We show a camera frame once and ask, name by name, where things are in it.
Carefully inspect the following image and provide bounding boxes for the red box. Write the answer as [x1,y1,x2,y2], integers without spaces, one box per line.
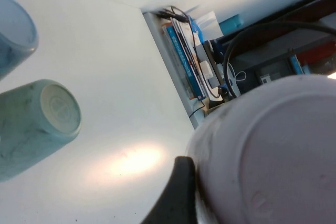
[296,41,336,63]

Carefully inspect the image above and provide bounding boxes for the grey shelf panel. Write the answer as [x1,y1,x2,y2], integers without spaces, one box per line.
[143,11,196,130]

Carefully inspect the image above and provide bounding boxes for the green marbled plastic cup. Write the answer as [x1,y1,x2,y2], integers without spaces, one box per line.
[0,79,82,183]

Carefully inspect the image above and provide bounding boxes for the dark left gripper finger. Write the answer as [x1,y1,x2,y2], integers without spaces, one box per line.
[141,156,200,224]

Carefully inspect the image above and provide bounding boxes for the teal box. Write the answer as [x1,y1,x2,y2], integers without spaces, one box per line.
[218,14,244,35]

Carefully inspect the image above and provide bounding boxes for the white power adapter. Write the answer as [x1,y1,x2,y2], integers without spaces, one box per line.
[199,60,214,80]

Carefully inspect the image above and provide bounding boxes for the pink marbled plastic cup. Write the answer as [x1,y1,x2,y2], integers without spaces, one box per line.
[185,73,336,224]

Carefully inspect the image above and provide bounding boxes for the clear plastic sheet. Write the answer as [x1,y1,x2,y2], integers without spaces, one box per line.
[195,10,224,44]

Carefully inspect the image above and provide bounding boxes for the grey device box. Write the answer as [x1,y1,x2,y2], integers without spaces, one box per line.
[251,60,295,86]

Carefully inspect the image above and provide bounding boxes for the blue marbled plastic cup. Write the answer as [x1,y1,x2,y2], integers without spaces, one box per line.
[0,0,39,80]

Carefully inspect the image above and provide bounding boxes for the thin black wire bundle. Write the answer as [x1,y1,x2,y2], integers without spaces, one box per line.
[157,5,191,24]

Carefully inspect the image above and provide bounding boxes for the thick black cable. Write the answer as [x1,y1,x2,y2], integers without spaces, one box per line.
[223,20,336,101]

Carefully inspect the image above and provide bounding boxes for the blue book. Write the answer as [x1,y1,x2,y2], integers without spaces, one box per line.
[162,23,207,101]

